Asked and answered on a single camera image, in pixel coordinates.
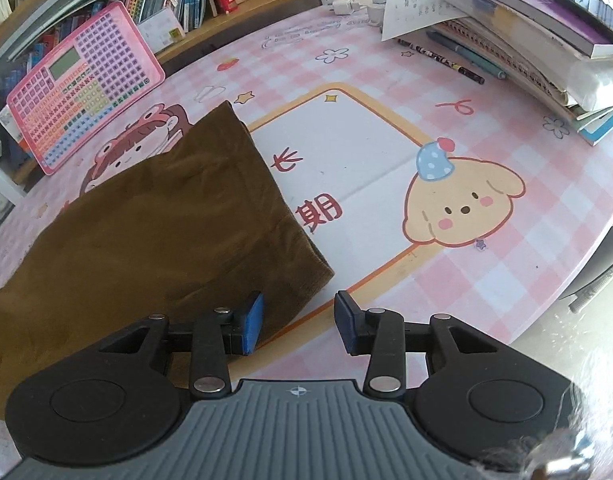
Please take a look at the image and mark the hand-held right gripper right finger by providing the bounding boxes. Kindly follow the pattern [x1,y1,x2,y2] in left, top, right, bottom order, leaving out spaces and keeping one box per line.
[335,291,507,398]

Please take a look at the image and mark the black patterned pencil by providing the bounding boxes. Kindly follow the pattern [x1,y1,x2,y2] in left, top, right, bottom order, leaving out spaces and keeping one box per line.
[396,37,486,85]

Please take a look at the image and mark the grey chair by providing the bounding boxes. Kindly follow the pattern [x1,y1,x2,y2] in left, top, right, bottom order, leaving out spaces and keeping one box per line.
[566,225,613,313]

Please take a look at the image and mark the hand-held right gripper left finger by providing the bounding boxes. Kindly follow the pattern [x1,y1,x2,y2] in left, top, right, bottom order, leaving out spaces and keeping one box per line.
[94,291,264,401]

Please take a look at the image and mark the teal pen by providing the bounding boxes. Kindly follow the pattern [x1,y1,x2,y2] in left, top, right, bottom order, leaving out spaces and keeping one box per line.
[426,30,508,80]

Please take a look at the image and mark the pink learning machine toy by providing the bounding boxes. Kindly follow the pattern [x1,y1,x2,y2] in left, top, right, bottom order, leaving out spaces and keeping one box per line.
[6,1,166,177]

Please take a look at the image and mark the white charger plug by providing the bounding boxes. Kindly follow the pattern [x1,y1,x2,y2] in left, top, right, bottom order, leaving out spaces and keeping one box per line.
[330,0,369,17]

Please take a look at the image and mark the stack of books and notebooks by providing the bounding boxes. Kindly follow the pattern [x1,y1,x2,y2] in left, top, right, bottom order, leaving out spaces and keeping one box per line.
[411,0,613,147]

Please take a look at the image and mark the translucent white plastic box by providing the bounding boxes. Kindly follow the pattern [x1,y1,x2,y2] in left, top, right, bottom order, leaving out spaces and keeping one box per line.
[136,7,187,53]

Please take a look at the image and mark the brown corduroy pants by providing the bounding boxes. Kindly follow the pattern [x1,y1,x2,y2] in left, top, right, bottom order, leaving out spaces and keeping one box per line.
[0,101,335,420]

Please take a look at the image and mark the pink checked cartoon desk mat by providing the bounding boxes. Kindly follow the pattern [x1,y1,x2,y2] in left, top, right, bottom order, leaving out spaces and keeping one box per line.
[0,5,613,466]

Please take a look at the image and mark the white printed paper sheet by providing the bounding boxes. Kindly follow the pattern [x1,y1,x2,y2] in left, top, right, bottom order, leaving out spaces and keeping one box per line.
[381,0,469,43]

